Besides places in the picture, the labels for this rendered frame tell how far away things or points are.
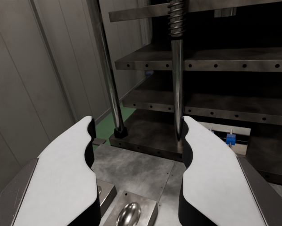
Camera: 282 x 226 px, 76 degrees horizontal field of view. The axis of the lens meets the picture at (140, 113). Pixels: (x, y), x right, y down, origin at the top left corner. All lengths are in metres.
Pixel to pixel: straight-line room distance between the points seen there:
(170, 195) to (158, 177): 0.11
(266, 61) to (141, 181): 0.76
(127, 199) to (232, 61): 0.73
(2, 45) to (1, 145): 0.93
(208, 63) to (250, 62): 0.17
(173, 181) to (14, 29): 1.95
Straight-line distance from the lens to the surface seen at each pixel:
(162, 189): 0.91
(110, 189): 0.87
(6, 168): 2.28
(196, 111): 1.03
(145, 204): 0.79
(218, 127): 1.05
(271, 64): 0.92
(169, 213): 0.85
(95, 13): 1.03
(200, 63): 0.92
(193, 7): 0.93
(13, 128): 2.20
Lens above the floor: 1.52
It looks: 29 degrees down
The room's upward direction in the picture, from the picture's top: 8 degrees counter-clockwise
